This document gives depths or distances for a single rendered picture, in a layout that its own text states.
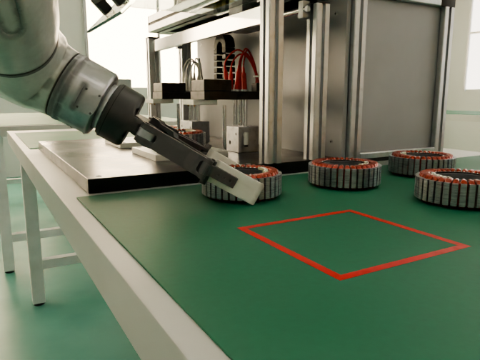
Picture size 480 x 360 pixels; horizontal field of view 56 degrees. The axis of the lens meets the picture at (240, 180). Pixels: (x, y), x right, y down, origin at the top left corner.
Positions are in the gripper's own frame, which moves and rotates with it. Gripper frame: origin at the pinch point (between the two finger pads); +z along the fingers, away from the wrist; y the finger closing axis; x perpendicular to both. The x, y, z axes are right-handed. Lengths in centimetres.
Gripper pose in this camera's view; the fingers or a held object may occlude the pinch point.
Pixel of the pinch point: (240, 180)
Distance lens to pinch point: 63.1
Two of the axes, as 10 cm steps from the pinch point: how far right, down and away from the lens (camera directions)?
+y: 1.3, 1.8, -9.7
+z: 8.6, 4.7, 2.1
